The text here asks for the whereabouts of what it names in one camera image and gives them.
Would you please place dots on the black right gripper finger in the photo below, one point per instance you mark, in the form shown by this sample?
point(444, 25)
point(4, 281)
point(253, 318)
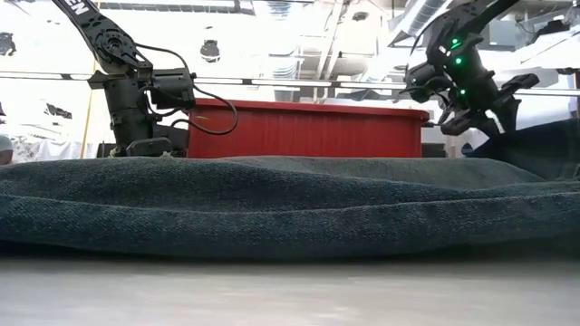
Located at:
point(460, 124)
point(509, 113)

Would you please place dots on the dark navy garment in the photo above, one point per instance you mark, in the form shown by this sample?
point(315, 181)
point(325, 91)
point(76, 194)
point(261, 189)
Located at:
point(272, 208)

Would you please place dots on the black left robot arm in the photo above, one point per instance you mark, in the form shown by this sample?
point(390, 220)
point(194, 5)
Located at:
point(122, 59)

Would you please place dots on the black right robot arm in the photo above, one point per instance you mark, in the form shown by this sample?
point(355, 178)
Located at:
point(453, 27)

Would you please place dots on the red plastic laundry bin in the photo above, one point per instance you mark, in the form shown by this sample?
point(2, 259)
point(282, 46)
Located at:
point(317, 131)

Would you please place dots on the white draped cloth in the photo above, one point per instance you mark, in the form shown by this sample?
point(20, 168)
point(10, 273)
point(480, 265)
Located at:
point(54, 149)

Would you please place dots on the long ceiling light strip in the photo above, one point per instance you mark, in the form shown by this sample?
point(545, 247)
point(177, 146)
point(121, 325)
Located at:
point(272, 82)

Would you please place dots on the person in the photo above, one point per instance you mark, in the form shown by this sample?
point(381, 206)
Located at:
point(5, 149)

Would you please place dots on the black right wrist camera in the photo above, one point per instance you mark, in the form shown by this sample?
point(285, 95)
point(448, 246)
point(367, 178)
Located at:
point(521, 83)

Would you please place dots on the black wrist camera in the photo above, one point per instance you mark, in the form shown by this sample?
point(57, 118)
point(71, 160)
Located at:
point(174, 88)
point(521, 83)

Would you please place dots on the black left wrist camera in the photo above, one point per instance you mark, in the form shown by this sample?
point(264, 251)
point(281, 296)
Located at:
point(174, 88)

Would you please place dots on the silver ventilation duct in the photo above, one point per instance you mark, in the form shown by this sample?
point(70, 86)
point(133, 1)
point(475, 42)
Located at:
point(421, 16)

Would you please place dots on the black ceiling dome camera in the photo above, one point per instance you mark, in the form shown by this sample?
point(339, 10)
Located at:
point(209, 50)

